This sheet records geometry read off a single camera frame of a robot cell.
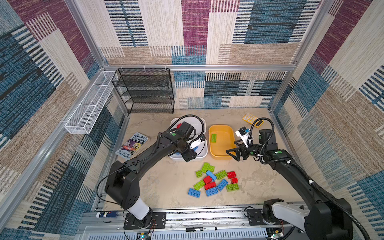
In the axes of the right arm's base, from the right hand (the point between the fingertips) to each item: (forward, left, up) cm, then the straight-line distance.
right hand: (232, 148), depth 80 cm
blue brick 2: (-17, +11, -16) cm, 26 cm away
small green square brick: (-7, +18, -15) cm, 25 cm away
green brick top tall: (-3, +14, -15) cm, 21 cm away
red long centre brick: (-14, +12, -15) cm, 24 cm away
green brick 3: (-15, +1, -16) cm, 22 cm away
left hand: (+2, +21, -3) cm, 22 cm away
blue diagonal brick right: (-14, +5, -16) cm, 22 cm away
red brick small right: (-11, -2, -16) cm, 20 cm away
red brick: (-8, -1, -15) cm, 17 cm away
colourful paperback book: (+11, +62, -14) cm, 64 cm away
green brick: (+18, +6, -16) cm, 25 cm away
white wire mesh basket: (+6, +72, +18) cm, 74 cm away
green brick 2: (-8, +5, -16) cm, 18 cm away
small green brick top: (-4, +10, -16) cm, 19 cm away
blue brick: (-17, +21, -17) cm, 32 cm away
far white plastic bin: (+31, +17, -16) cm, 39 cm away
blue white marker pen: (-26, +64, -15) cm, 70 cm away
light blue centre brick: (-9, +10, -14) cm, 20 cm away
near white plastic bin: (+10, +17, -16) cm, 26 cm away
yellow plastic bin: (+18, +1, -17) cm, 25 cm away
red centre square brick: (-11, +13, -15) cm, 23 cm away
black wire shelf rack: (+50, +54, 0) cm, 74 cm away
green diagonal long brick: (-13, +18, -16) cm, 28 cm away
